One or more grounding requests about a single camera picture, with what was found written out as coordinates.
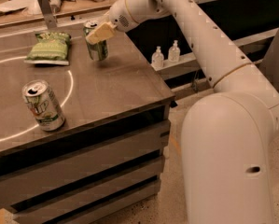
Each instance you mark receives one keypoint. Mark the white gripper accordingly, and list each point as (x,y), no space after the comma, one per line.
(118,19)

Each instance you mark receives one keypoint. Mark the green soda can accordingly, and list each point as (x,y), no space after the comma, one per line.
(98,51)

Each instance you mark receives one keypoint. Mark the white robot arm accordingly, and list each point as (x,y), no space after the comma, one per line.
(226,135)

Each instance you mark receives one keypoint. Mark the white 7up can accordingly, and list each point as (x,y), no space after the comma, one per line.
(42,102)

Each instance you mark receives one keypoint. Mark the green chip bag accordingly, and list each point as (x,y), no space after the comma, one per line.
(50,48)

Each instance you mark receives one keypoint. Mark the left clear sanitizer bottle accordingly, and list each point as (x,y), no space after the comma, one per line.
(157,58)

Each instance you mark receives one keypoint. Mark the clear sanitizer bottle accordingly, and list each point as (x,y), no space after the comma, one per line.
(157,58)
(174,52)

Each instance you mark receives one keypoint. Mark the right clear sanitizer bottle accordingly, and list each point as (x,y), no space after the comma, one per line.
(174,52)

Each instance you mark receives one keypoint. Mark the white paper sheets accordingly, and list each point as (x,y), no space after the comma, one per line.
(15,5)

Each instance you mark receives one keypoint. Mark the grey drawer cabinet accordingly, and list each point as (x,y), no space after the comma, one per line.
(95,164)

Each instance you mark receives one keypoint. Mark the left metal bracket post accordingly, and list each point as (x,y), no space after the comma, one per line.
(49,19)

